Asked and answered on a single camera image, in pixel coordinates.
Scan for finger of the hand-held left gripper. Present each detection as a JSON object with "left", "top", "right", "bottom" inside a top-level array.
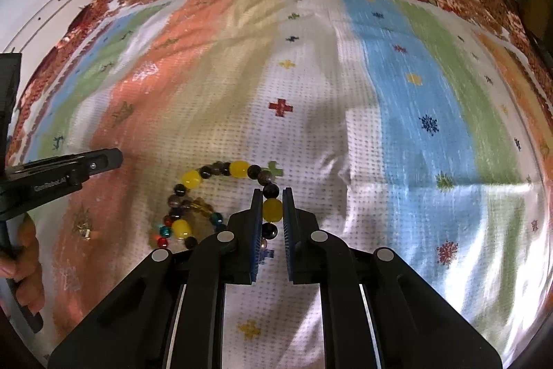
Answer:
[{"left": 4, "top": 148, "right": 124, "bottom": 182}]

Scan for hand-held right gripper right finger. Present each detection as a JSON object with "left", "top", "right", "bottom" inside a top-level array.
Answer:
[{"left": 283, "top": 186, "right": 505, "bottom": 369}]

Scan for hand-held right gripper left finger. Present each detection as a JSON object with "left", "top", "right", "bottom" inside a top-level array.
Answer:
[{"left": 47, "top": 187, "right": 265, "bottom": 369}]

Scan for dark multicoloured bead bracelet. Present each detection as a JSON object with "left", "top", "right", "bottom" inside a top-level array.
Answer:
[{"left": 153, "top": 198, "right": 228, "bottom": 251}]

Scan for yellow and black bead bracelet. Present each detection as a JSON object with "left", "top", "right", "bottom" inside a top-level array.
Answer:
[{"left": 162, "top": 160, "right": 286, "bottom": 251}]

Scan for person's left hand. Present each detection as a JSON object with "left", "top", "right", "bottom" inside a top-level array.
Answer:
[{"left": 0, "top": 212, "right": 46, "bottom": 303}]

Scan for striped colourful blanket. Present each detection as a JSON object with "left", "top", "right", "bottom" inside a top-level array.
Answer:
[{"left": 13, "top": 0, "right": 550, "bottom": 369}]

